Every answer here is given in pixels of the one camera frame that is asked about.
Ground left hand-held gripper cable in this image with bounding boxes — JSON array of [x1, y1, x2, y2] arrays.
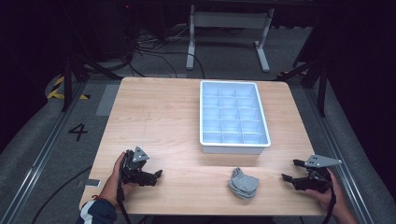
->
[[116, 181, 134, 224]]

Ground black floor cable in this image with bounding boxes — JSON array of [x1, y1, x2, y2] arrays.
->
[[30, 165, 93, 224]]

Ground black metal stand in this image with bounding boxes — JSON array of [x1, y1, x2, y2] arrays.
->
[[276, 58, 329, 119], [61, 53, 123, 113]]

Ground hand-held gripper cable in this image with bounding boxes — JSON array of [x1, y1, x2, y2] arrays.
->
[[321, 176, 338, 224], [116, 181, 134, 224]]

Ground right hand-held gripper cable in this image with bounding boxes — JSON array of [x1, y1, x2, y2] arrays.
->
[[321, 176, 338, 224]]

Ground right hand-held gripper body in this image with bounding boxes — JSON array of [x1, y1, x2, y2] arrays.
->
[[303, 153, 343, 192]]

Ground light blue divided tray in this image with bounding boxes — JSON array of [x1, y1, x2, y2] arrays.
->
[[198, 79, 272, 155]]

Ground bundle of floor cables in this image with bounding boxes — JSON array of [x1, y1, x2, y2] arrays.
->
[[125, 24, 207, 79]]

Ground metal floor rail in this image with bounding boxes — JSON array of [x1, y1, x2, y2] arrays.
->
[[302, 86, 376, 224], [0, 82, 90, 224]]

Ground grey socks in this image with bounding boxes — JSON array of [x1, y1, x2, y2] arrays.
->
[[227, 166, 261, 201]]

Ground person's right hand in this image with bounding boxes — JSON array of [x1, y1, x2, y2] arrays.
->
[[305, 167, 347, 215]]

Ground small grey tape piece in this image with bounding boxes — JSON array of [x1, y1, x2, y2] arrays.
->
[[83, 178, 103, 189]]

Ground person's left hand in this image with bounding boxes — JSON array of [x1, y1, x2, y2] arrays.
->
[[102, 151, 138, 205]]

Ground white metal table frame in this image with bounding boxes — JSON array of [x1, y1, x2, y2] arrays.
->
[[185, 4, 276, 74]]

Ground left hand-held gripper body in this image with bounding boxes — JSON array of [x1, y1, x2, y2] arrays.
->
[[119, 146, 150, 187]]

